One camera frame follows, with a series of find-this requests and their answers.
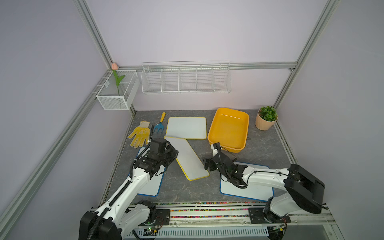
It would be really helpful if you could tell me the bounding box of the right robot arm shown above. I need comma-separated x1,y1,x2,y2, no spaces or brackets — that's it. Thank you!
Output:
204,143,325,223

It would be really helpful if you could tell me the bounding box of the white mesh corner basket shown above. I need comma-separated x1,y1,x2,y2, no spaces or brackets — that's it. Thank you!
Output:
96,70,140,111

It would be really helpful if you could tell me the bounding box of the artificial pink tulip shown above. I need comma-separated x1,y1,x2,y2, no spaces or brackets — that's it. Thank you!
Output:
111,63,125,96

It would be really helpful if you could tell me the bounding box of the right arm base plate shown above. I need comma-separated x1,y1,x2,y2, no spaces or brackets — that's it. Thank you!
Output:
248,208,291,224

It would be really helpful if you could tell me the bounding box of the potted green plant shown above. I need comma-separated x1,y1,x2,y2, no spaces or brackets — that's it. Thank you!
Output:
255,106,278,131

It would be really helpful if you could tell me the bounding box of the yellow work glove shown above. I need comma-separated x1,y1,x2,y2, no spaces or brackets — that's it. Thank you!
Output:
128,121,150,149

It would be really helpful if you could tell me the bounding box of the yellow plastic storage box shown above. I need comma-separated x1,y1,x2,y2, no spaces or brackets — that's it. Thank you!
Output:
208,108,250,153

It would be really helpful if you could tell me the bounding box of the white wire wall shelf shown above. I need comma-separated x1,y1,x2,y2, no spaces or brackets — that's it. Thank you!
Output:
141,61,232,94

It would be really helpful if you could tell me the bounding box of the yellow-framed whiteboard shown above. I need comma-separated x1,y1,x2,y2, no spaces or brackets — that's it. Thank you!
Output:
166,117,207,140
164,136,210,181

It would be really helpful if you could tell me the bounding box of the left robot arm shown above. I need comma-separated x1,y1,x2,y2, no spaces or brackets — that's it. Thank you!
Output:
79,138,179,240

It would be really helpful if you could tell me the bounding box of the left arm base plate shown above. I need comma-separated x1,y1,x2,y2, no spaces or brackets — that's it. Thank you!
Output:
139,209,171,226

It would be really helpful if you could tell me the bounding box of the yellow-framed whiteboard back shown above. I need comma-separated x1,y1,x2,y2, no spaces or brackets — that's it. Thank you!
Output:
166,117,207,140

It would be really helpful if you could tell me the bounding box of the blue-framed whiteboard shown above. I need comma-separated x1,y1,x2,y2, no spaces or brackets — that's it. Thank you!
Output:
138,165,165,197
220,175,275,202

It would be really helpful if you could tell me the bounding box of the blue garden fork yellow handle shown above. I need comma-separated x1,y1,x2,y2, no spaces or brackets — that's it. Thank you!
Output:
153,112,166,133

